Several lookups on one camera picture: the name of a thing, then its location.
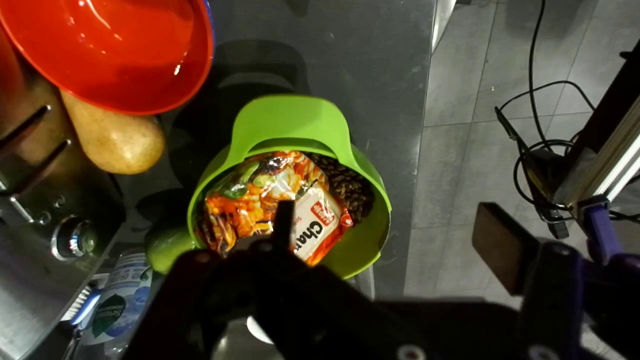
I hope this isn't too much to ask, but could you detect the black flat plate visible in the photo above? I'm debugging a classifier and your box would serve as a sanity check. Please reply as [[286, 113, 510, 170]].
[[470, 200, 543, 301]]

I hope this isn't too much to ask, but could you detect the green plastic colander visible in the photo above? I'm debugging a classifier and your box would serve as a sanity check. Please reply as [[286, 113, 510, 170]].
[[185, 92, 394, 283]]

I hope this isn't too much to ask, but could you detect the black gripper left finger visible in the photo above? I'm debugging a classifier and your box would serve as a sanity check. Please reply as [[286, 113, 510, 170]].
[[122, 198, 315, 360]]

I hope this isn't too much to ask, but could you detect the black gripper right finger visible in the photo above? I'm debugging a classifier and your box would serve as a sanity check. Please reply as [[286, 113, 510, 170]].
[[283, 198, 536, 360]]

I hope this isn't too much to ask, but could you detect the red bowl with blue outside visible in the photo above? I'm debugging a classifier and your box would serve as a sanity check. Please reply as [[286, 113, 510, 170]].
[[0, 0, 218, 121]]

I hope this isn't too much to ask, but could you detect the orange white noodle packet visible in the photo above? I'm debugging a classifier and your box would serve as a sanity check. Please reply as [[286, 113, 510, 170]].
[[197, 151, 356, 271]]

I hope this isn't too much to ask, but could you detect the brown potato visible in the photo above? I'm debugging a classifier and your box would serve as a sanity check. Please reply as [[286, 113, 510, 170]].
[[57, 89, 167, 178]]

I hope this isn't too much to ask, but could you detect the plastic bottle with green cap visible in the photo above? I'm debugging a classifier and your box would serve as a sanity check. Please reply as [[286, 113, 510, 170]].
[[62, 249, 160, 360]]

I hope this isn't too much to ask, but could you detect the aluminium frame rail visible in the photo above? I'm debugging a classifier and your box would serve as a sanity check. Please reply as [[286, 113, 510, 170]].
[[550, 38, 640, 210]]

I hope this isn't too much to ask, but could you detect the chrome toaster knob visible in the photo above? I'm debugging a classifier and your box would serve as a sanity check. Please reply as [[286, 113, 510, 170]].
[[49, 215, 99, 264]]

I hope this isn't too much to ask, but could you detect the black cable bundle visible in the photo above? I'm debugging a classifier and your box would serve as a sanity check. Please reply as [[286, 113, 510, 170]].
[[492, 0, 602, 226]]

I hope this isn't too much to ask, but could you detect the blue clamp bracket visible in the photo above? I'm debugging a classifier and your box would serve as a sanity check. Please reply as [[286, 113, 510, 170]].
[[518, 195, 640, 360]]

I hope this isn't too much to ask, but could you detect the green bell pepper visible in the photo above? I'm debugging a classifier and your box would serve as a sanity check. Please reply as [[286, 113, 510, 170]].
[[142, 224, 202, 279]]

